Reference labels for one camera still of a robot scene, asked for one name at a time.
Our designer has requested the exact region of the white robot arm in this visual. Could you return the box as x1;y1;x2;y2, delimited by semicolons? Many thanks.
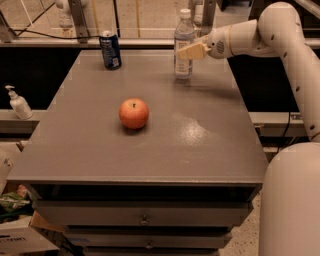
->
175;1;320;256

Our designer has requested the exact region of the white pump dispenser bottle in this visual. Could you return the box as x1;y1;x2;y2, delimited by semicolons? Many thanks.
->
5;85;33;120

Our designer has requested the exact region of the black cable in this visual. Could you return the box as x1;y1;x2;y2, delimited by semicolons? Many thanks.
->
9;1;101;41

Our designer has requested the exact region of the clear blue plastic water bottle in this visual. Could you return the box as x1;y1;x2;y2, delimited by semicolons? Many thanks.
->
174;9;194;80

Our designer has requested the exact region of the green snack bag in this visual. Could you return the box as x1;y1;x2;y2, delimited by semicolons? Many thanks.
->
0;192;30;213

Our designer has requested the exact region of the red apple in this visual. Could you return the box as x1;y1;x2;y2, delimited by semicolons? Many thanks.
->
118;98;149;129

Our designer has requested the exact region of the grey metal railing frame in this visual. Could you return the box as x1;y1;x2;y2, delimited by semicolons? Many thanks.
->
0;0;320;51

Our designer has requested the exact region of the blue soda can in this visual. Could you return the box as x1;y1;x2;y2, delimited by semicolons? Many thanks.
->
99;30;122;70

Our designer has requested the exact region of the white cardboard box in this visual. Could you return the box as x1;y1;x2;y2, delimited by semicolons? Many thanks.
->
0;216;58;255

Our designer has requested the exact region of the grey drawer cabinet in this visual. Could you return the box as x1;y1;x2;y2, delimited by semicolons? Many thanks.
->
9;50;267;256

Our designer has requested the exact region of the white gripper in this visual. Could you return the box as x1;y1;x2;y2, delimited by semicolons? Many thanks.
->
176;27;231;60

